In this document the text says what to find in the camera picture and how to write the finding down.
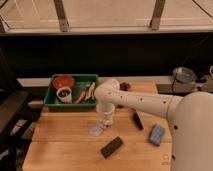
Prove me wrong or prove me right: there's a black rectangular block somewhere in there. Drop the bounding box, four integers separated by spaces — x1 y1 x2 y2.
100 137 123 158

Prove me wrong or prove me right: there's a dark red grape bunch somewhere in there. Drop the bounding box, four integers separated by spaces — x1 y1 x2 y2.
120 82 131 91

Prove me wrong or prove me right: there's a red bowl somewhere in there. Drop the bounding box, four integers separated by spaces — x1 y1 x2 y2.
52 75 75 89

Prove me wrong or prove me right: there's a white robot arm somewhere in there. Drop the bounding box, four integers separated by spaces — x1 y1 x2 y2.
95 79 213 171

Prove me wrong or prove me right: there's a light blue-white towel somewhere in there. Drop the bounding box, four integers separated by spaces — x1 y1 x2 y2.
90 124 104 136

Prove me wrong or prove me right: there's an orange carrot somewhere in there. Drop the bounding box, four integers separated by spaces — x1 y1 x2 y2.
75 91 86 104

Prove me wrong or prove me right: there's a black chair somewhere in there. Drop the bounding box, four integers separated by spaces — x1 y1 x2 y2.
0 49 41 171

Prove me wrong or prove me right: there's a white cup with beans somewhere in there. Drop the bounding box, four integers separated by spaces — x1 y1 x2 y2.
56 87 72 103

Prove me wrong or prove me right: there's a green plastic tray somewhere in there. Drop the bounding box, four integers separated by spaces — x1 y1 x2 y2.
44 74 99 110

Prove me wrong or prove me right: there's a black handled tool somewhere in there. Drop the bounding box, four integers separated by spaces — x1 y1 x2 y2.
133 112 143 130

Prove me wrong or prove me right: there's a pale corn cob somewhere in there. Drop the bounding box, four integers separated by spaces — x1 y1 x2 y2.
85 82 95 100

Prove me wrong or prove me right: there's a blue sponge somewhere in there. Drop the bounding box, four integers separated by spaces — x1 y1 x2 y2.
148 124 165 146

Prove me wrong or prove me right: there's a grey metal bowl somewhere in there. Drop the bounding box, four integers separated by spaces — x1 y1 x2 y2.
173 67 195 83

